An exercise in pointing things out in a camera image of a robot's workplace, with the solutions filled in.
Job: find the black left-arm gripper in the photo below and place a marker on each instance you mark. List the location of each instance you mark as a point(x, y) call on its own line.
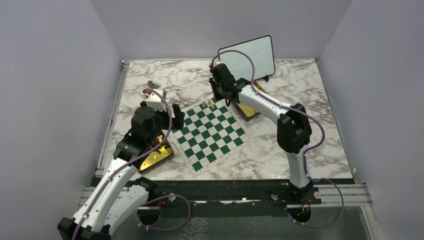
point(177, 122)

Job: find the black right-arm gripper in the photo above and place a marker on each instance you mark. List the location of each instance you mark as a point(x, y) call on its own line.
point(218, 95)

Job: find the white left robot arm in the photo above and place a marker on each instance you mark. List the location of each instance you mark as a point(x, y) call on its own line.
point(105, 211)

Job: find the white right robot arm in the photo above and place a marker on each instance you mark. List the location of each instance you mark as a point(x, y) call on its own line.
point(293, 127)

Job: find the gold tin with dark pieces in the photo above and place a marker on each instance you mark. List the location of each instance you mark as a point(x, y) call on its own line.
point(157, 158)

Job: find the gold tin with white pieces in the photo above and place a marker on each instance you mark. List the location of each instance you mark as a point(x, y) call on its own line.
point(245, 112)

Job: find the green white chess mat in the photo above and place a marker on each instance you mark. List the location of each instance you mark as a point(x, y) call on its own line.
point(209, 136)

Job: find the small whiteboard with stand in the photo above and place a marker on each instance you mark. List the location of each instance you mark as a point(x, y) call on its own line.
point(251, 56)

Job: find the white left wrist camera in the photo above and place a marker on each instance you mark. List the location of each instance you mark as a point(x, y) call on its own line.
point(154, 101)

